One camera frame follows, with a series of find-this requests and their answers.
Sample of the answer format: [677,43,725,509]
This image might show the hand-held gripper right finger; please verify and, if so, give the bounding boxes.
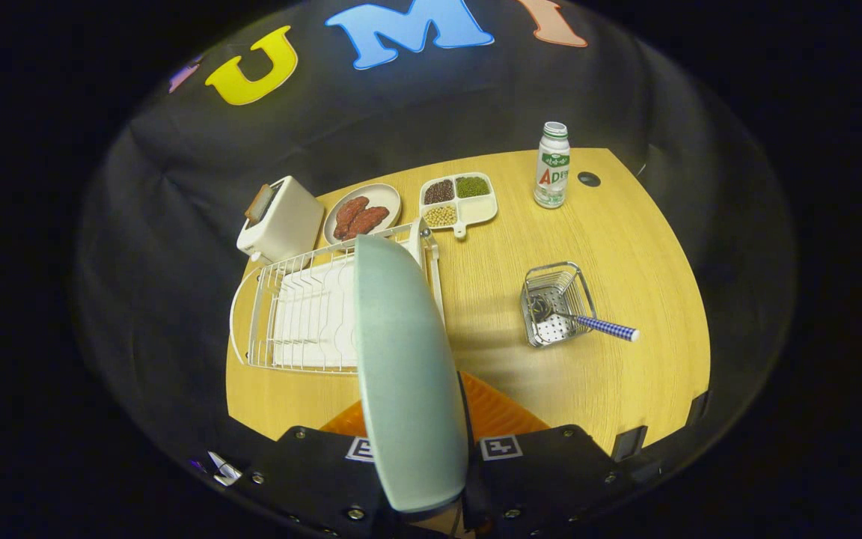
[457,372,638,536]

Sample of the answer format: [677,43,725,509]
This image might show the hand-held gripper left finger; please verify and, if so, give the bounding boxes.
[248,399,402,539]

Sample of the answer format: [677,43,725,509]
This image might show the pale green plate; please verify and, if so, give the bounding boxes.
[354,234,469,514]

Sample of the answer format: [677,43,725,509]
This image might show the metal wire basket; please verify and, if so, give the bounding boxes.
[520,261,598,349]

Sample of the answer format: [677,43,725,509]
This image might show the blue checked handle spoon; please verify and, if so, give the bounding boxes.
[532,296,640,343]

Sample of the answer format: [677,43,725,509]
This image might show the white wire dish rack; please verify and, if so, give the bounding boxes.
[229,217,447,374]

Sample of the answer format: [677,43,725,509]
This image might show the white oval plate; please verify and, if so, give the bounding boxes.
[323,183,403,246]

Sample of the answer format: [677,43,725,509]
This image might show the small shiny silver object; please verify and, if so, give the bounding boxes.
[207,449,243,487]

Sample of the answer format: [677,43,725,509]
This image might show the white toaster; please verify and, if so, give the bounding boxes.
[236,176,325,264]

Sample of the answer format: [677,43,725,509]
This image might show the red sausage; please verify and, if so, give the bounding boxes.
[334,196,370,240]
[347,207,391,239]

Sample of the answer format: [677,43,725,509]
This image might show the white divided tray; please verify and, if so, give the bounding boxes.
[419,172,498,239]

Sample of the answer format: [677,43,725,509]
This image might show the toast bread slice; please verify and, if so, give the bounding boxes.
[244,183,276,224]

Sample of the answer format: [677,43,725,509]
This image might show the white drink bottle green label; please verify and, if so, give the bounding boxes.
[534,121,571,210]

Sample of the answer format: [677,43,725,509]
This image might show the black backdrop cloth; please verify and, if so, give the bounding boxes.
[76,0,795,457]

